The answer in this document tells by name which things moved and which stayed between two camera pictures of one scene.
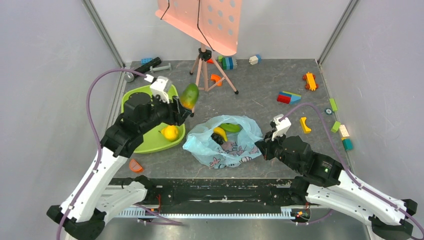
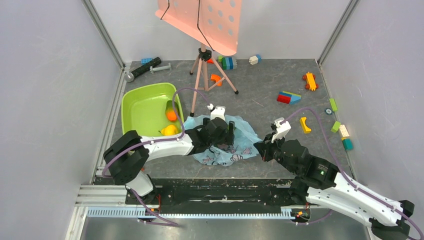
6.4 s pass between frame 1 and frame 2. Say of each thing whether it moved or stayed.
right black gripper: stayed
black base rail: stayed
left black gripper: moved
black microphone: stayed
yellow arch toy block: stayed
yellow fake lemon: stayed
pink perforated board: stayed
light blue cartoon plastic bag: moved
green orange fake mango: moved
